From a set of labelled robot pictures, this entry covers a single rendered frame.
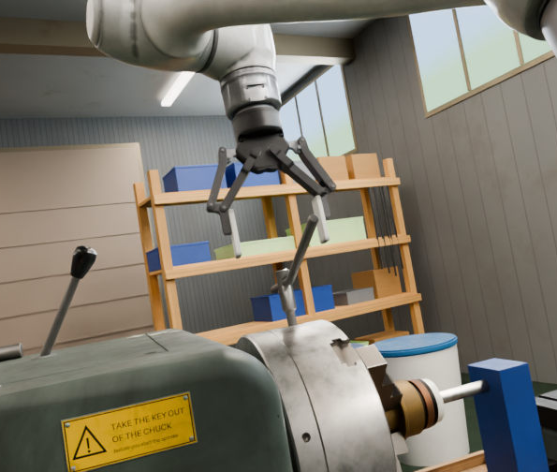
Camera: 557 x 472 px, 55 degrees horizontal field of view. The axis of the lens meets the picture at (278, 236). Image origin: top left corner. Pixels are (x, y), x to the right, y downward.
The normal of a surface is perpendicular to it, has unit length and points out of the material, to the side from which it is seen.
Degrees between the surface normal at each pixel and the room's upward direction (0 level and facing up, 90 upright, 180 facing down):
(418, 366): 94
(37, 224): 90
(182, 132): 90
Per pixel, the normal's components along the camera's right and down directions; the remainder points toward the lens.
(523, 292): -0.88, 0.11
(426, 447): -0.29, 0.04
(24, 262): 0.44, -0.14
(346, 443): 0.27, -0.28
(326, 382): 0.15, -0.68
